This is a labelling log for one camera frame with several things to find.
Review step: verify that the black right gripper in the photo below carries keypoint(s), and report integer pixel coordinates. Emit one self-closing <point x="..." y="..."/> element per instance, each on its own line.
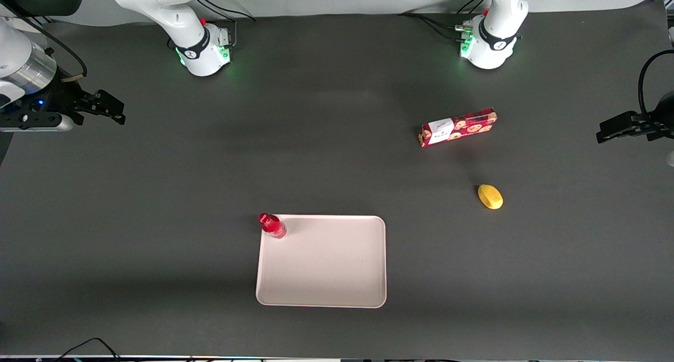
<point x="59" y="99"/>

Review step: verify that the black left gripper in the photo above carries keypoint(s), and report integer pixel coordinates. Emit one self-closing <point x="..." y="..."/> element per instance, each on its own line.
<point x="648" y="123"/>

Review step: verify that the red coke bottle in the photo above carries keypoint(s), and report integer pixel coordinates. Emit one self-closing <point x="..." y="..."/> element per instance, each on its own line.
<point x="274" y="226"/>

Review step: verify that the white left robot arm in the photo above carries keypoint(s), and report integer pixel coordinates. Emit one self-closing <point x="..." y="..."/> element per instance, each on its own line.
<point x="497" y="19"/>

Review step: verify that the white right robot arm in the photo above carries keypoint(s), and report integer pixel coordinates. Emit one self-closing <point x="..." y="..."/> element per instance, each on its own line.
<point x="184" y="19"/>

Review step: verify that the pale pink plastic tray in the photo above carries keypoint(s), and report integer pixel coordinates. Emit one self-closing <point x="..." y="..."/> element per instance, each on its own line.
<point x="326" y="264"/>

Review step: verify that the dark grey table mat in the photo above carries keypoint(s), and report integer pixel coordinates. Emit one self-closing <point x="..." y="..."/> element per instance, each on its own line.
<point x="210" y="193"/>

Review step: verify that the yellow lemon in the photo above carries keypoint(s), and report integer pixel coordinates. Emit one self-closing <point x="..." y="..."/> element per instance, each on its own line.
<point x="491" y="197"/>

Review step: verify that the red cookie box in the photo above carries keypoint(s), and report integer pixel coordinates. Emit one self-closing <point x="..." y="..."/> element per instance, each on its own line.
<point x="463" y="127"/>

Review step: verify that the grey right wrist camera bar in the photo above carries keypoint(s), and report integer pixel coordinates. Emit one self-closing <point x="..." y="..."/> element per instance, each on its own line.
<point x="31" y="121"/>

